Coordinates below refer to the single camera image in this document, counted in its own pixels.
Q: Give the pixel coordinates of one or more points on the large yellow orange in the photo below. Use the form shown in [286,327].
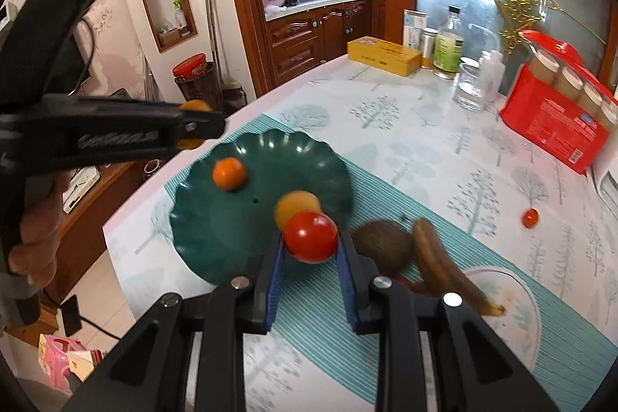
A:
[294,204]

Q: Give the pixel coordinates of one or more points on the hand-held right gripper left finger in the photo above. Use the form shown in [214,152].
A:
[274,286]

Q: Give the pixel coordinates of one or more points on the low wooden cabinet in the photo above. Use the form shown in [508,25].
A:
[96,219]

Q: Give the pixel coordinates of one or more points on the small spray bottle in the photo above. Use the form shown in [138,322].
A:
[179,14]

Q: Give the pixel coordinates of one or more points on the wooden kitchen cabinets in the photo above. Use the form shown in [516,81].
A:
[294,40]

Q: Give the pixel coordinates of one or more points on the grey mop pole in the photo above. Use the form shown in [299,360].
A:
[211,16]

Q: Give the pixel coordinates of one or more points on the dark green scalloped plate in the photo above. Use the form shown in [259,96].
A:
[227,228]

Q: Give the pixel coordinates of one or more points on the black power adapter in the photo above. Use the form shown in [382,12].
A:
[71,314]

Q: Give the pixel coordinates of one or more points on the white and blue carton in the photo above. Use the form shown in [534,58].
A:
[414,28]

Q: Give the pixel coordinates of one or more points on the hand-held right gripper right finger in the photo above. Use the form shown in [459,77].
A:
[345,291]

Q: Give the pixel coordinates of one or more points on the white flat device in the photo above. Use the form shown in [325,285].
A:
[79,192]

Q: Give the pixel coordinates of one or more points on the dark jar with red lid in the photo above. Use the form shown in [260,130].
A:
[193,67]

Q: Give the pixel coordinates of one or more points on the tree print tablecloth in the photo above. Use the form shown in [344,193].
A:
[386,141]

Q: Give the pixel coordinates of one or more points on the brown overripe banana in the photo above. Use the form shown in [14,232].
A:
[439,262]

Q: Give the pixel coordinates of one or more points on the clear drinking glass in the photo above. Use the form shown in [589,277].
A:
[470,86]

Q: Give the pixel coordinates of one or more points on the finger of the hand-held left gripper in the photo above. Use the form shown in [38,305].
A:
[120,127]

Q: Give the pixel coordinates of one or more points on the yellow tin box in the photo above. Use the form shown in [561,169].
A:
[384,55]

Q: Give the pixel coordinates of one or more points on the person's left hand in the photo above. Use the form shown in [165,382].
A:
[36,238]

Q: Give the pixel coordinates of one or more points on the white-lidded jar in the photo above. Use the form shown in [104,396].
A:
[591,98]
[544,64]
[609,115]
[569,81]

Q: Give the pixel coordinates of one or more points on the red tomato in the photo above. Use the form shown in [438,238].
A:
[310,237]
[529,217]

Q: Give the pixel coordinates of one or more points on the brown kiwi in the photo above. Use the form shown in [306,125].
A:
[381,248]

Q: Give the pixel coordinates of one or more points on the glass bottle with green label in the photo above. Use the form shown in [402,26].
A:
[449,45]

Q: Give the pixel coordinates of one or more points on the gold tin can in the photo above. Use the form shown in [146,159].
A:
[428,47]

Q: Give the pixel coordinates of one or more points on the orange tangerine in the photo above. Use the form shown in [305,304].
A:
[195,105]
[229,173]

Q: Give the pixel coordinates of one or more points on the red gift package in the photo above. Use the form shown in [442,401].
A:
[545,122]

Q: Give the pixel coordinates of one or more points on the white countertop appliance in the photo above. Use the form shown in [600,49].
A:
[608,185]

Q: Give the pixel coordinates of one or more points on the pink box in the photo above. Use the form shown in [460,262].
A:
[55,359]

